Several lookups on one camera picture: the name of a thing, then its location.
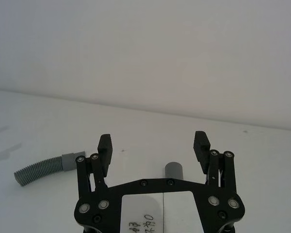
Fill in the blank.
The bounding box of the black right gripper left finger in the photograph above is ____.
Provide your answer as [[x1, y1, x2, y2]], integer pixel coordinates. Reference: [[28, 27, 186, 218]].
[[75, 133, 113, 199]]

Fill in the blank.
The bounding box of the grey corrugated hose with cuff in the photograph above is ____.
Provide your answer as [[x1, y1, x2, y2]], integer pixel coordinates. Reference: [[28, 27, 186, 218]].
[[14, 150, 86, 187]]

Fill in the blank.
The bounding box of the short grey plastic tube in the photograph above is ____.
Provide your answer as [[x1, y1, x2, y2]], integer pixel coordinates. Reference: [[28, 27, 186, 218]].
[[164, 162, 184, 182]]

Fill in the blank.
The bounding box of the white table cloth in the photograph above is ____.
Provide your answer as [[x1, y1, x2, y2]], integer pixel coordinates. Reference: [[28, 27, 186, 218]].
[[0, 87, 291, 233]]

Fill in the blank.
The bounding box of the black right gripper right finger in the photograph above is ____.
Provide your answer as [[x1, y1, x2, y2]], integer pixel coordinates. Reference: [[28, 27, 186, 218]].
[[192, 131, 239, 195]]

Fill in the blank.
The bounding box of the white label with handwriting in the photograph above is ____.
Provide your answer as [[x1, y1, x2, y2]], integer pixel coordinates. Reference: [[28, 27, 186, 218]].
[[121, 191, 194, 233]]

